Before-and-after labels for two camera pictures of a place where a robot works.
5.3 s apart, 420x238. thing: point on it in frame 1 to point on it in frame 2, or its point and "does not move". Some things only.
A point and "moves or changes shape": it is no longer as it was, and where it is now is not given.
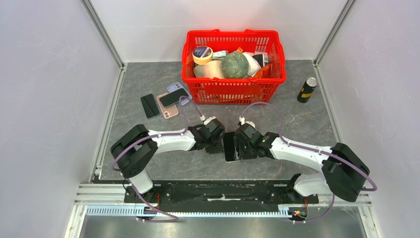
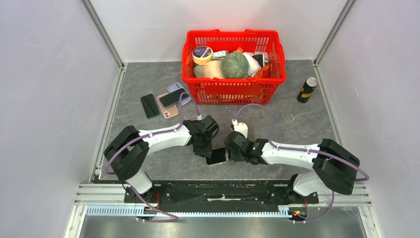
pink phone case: (169, 111) does not move
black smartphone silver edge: (231, 154) moves or changes shape
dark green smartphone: (173, 97) does not move
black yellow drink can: (307, 89) does not move
